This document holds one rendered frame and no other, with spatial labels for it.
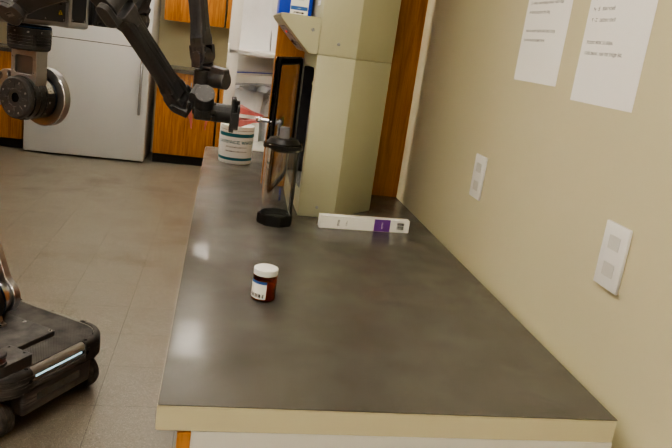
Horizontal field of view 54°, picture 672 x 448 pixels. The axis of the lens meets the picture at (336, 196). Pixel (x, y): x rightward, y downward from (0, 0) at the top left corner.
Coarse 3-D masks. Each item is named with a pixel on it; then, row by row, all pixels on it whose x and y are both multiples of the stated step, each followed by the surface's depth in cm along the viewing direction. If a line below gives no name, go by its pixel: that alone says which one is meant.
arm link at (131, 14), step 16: (128, 0) 171; (112, 16) 165; (128, 16) 169; (128, 32) 173; (144, 32) 175; (144, 48) 177; (144, 64) 183; (160, 64) 183; (160, 80) 187; (176, 80) 189; (176, 96) 191
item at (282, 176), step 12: (300, 144) 181; (276, 156) 175; (288, 156) 176; (264, 168) 179; (276, 168) 176; (288, 168) 177; (264, 180) 179; (276, 180) 177; (288, 180) 178; (264, 192) 179; (276, 192) 178; (288, 192) 179; (264, 204) 179; (276, 204) 178; (288, 204) 180; (276, 216) 179
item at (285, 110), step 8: (280, 56) 187; (288, 56) 197; (296, 56) 208; (288, 72) 199; (296, 72) 209; (280, 80) 191; (288, 80) 200; (296, 80) 211; (280, 88) 193; (288, 88) 202; (296, 88) 213; (272, 96) 187; (280, 96) 194; (288, 96) 204; (296, 96) 215; (272, 104) 188; (280, 104) 196; (288, 104) 206; (272, 112) 188; (280, 112) 197; (288, 112) 208; (288, 120) 209
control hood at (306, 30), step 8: (280, 16) 183; (288, 16) 180; (296, 16) 181; (304, 16) 181; (280, 24) 203; (288, 24) 181; (296, 24) 181; (304, 24) 182; (312, 24) 182; (320, 24) 182; (296, 32) 182; (304, 32) 182; (312, 32) 182; (296, 40) 191; (304, 40) 183; (312, 40) 183; (304, 48) 186; (312, 48) 184
